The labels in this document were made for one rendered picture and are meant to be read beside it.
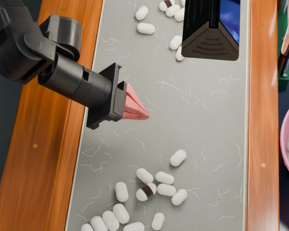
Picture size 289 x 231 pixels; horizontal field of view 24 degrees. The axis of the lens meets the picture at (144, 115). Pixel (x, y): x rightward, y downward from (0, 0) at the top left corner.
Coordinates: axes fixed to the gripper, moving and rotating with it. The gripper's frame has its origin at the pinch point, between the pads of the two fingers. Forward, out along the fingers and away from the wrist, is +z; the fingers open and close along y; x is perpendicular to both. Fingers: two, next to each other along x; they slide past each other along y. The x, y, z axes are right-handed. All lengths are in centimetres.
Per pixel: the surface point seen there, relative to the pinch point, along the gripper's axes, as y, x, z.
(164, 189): -10.6, 2.2, 7.5
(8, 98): 52, 94, 16
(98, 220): -17.1, 8.7, -0.7
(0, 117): 45, 95, 15
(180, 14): 27.9, 1.7, 8.1
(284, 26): 30.3, -8.7, 27.5
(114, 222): -17.3, 6.9, 1.3
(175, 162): -5.1, 1.2, 8.7
